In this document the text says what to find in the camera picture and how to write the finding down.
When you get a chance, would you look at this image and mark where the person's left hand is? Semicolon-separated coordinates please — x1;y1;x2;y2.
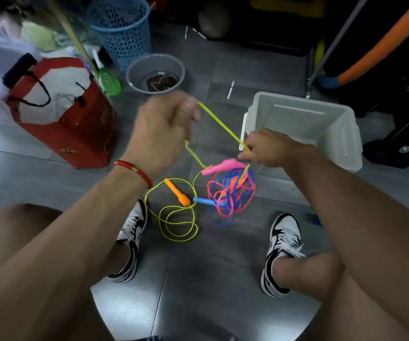
121;90;202;182

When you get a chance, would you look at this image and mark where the person's right hand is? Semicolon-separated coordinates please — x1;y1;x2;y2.
237;128;320;171

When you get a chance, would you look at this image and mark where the grey plastic storage bin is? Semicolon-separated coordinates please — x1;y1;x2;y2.
239;91;363;174

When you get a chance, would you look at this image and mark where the pile of jump ropes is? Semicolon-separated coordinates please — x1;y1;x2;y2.
193;158;256;226

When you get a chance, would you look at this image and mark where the orange handle jump rope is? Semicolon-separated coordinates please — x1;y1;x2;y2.
144;101;252;243

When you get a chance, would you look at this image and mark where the person's left forearm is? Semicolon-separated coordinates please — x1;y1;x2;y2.
0;165;152;341

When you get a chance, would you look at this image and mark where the person's right forearm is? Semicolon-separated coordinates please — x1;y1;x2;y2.
286;147;409;341

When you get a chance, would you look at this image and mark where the person's right shoe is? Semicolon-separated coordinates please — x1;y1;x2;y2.
260;213;306;299

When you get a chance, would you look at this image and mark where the person's shoe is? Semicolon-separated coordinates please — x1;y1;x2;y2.
106;198;149;284
260;213;306;299

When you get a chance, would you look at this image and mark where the person's left shoe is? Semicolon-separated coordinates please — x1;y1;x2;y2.
106;198;149;284

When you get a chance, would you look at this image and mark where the person's right leg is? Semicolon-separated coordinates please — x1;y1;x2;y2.
272;251;409;341

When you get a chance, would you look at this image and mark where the person's leg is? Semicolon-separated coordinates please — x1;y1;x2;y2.
0;204;134;341
272;251;409;341

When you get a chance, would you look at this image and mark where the person's left leg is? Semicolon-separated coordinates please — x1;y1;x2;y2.
0;204;134;341

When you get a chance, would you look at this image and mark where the grey plastic basin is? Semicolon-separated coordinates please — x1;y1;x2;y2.
125;53;186;95

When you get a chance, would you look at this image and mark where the green spray bottle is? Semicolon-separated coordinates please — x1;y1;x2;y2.
92;49;122;96

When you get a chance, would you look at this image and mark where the red paper bag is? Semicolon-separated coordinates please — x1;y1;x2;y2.
5;57;117;170

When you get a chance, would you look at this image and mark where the blue mesh wastebasket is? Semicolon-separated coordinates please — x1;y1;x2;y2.
85;0;152;73

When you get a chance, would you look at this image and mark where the black weight machine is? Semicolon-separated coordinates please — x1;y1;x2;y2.
325;0;409;170

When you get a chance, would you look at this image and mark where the brown ball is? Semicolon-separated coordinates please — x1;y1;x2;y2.
197;0;232;39

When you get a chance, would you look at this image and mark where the white oval side table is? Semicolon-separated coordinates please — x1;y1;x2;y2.
0;0;100;73

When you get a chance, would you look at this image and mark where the multicoloured hula hoop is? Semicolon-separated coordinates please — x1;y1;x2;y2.
316;0;409;90

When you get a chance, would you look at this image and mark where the yellow flat board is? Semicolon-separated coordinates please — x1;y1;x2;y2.
250;0;326;19

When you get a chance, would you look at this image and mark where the black rectangular pad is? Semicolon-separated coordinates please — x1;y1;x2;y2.
2;53;39;90

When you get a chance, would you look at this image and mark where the clear plastic bag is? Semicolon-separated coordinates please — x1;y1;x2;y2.
0;3;98;54

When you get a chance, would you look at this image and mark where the red string bracelet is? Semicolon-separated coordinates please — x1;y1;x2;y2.
114;159;153;189

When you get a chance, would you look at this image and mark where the brown tangled strap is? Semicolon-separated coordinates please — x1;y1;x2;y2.
146;73;179;92

